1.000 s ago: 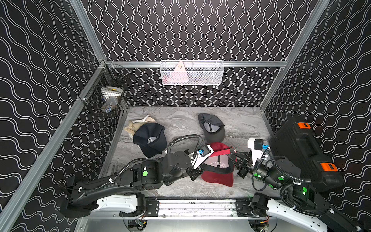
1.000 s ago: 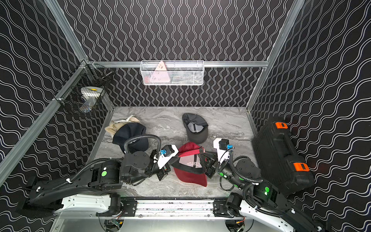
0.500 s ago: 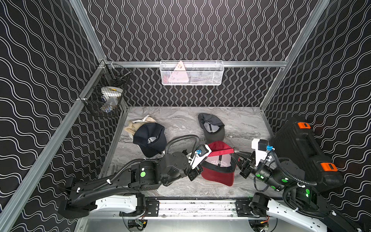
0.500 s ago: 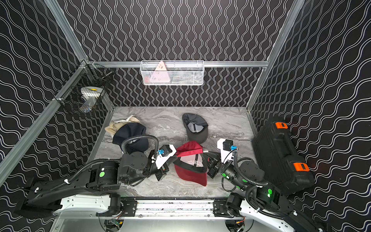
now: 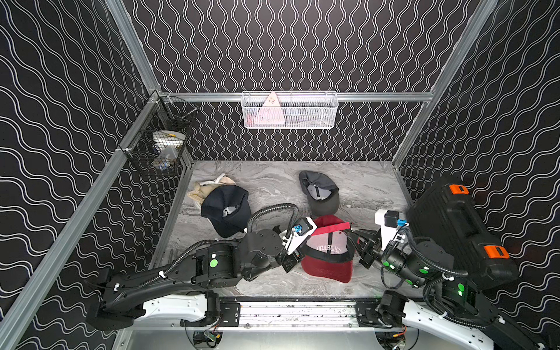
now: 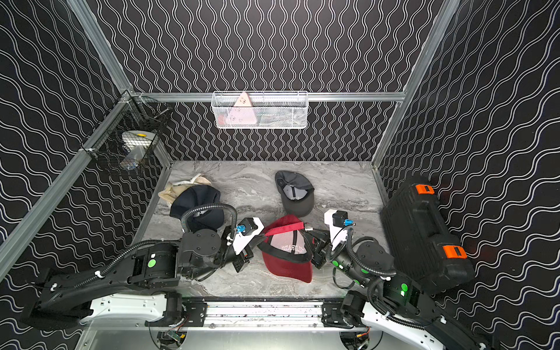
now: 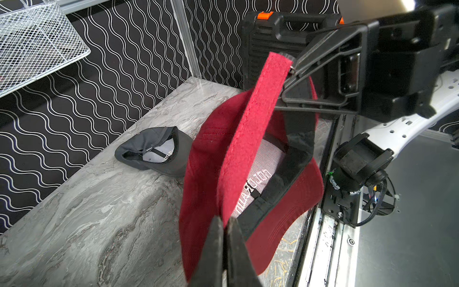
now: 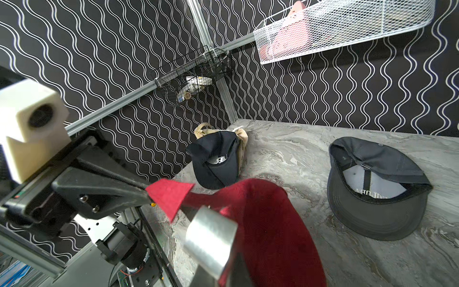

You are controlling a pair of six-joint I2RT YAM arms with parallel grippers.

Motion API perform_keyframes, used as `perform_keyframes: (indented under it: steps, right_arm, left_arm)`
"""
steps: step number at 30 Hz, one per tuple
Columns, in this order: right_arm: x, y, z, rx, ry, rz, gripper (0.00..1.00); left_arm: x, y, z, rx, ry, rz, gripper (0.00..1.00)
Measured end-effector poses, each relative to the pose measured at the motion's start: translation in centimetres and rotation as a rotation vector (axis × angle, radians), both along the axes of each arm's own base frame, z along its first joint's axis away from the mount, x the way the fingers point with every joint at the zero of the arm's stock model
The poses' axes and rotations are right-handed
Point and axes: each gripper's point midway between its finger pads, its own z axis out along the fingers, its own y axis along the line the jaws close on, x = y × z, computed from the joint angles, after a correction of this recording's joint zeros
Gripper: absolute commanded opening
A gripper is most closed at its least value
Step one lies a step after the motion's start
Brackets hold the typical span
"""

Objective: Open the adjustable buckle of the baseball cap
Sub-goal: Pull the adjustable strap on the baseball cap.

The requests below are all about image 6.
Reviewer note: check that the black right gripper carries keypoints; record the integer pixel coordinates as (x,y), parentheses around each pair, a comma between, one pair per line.
(323,251)

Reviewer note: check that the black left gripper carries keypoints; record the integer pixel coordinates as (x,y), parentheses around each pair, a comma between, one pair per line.
(243,259)

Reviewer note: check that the navy blue baseball cap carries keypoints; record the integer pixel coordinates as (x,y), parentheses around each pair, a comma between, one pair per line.
(195,196)

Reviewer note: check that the beige cap with black lettering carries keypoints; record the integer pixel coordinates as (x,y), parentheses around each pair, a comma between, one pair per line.
(173,190)

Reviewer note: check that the red and black cap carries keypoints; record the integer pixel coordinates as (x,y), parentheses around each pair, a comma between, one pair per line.
(285,250)

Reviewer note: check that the dark grey cap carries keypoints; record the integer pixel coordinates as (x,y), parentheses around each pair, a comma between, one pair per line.
(296,191)

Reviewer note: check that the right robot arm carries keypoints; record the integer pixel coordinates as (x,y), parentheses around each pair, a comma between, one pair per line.
(383,298)

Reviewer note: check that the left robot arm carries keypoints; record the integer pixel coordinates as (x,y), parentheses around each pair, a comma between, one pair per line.
(150,266)

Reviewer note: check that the black plastic tool case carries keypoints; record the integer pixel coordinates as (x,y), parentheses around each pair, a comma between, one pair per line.
(420,241)

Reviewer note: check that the white item in black basket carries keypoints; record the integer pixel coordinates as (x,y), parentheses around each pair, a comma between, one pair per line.
(137,143)

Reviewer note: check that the pink triangular card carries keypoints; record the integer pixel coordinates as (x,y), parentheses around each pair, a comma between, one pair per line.
(242,113)

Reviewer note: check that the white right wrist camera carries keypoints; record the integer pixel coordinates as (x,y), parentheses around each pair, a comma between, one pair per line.
(338,222)

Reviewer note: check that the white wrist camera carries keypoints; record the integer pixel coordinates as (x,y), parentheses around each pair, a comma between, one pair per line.
(338,222)
(246,230)

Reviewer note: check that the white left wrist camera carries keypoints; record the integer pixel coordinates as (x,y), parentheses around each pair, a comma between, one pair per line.
(246,230)

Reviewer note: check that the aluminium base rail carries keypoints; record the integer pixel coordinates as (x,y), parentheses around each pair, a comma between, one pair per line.
(298,315)

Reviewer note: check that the black wire mesh basket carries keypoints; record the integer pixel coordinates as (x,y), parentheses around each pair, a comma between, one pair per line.
(137,114)

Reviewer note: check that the white wire wall basket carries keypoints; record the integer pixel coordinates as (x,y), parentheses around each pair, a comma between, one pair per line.
(274,109)

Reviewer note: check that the aluminium corner frame post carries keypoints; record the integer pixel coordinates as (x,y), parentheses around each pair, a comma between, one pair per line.
(101,44)

